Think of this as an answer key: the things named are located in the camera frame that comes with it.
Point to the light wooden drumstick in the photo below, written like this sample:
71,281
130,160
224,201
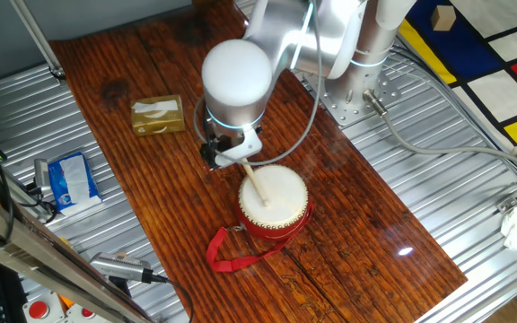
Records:
256,184

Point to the red emergency stop button box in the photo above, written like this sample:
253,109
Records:
87,313
38,309

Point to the gold tissue box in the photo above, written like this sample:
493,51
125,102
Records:
160,122

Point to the brown wooden board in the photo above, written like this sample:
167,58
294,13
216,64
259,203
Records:
353,224

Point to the metal frame beam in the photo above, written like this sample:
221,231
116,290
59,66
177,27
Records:
38,255

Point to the red drum white head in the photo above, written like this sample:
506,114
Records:
281,211

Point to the wrist camera with silver bracket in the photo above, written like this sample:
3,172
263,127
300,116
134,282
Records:
240,150

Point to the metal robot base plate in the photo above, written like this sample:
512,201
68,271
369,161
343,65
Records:
344,114

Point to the grey metal pole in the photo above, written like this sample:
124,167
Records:
34,31

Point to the blue tissue pack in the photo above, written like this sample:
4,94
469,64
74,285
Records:
58,179

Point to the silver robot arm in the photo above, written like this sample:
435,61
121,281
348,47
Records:
236,81

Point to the small silver camera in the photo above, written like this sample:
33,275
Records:
41,172

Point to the silver camera with black plug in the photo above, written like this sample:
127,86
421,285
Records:
119,267

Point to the colourful block pattern cloth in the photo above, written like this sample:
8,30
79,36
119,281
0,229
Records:
501,94

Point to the small wooden cube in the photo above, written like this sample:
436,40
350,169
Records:
442,19

